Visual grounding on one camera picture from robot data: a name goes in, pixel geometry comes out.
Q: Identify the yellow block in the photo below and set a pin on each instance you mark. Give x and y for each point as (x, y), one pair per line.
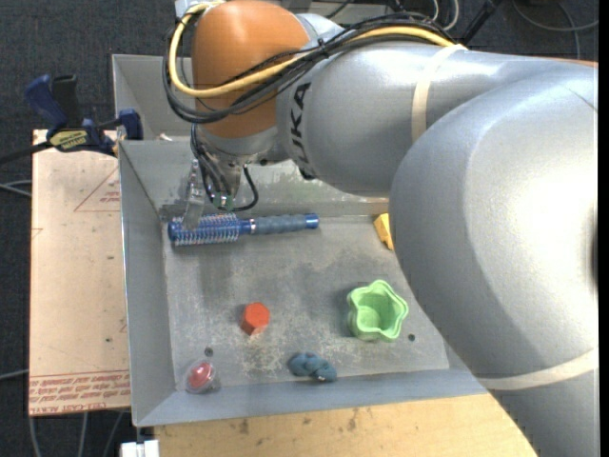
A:
(383, 230)

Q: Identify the clear dome with red centre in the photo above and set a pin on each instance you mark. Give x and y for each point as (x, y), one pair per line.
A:
(200, 376)

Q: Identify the blue-grey crumpled cloth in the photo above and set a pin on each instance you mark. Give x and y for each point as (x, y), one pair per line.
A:
(310, 367)

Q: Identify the grey metal bin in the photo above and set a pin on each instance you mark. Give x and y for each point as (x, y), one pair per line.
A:
(285, 274)

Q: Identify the blue round hair brush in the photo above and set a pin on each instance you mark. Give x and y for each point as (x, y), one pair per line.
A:
(266, 225)

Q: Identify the red hexagonal block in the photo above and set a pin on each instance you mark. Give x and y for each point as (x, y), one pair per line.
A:
(254, 318)

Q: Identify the brown cardboard board red print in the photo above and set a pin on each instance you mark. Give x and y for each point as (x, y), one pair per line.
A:
(76, 264)

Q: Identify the green star-shaped cup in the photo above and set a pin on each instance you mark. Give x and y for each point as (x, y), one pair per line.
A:
(376, 310)

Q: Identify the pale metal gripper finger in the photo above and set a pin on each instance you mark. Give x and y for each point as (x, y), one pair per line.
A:
(193, 210)

